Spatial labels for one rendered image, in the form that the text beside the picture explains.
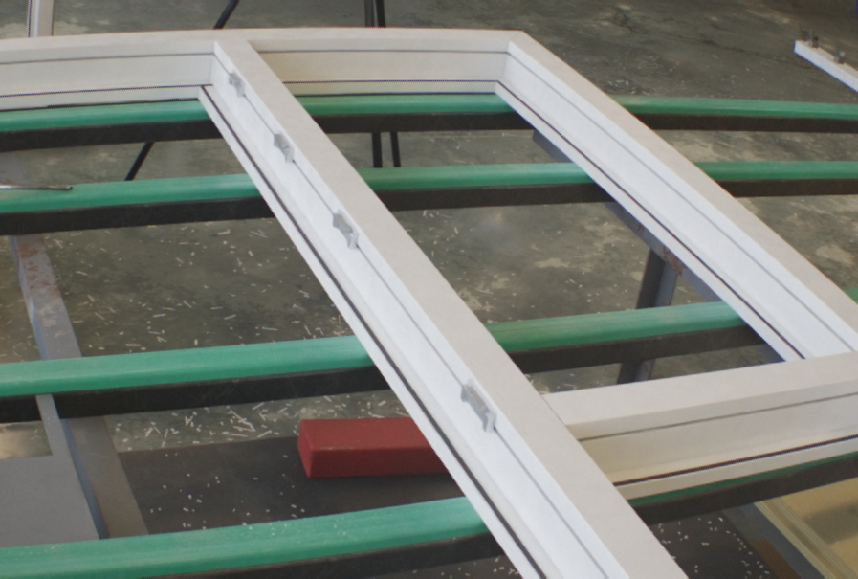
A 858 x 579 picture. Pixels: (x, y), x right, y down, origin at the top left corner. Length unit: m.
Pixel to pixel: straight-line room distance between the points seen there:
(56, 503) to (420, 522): 0.28
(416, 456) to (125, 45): 0.62
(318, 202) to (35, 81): 0.48
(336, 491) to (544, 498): 0.54
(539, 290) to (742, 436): 2.12
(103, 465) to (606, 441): 0.40
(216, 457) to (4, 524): 0.57
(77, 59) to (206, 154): 2.04
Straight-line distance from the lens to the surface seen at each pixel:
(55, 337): 1.26
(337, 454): 1.49
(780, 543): 1.57
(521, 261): 3.36
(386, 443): 1.51
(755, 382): 1.16
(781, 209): 4.10
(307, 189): 1.39
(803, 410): 1.19
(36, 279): 1.36
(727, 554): 1.53
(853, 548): 1.53
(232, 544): 0.97
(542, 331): 1.29
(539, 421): 1.03
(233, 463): 1.51
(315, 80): 1.77
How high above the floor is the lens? 1.49
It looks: 28 degrees down
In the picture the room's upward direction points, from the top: 9 degrees clockwise
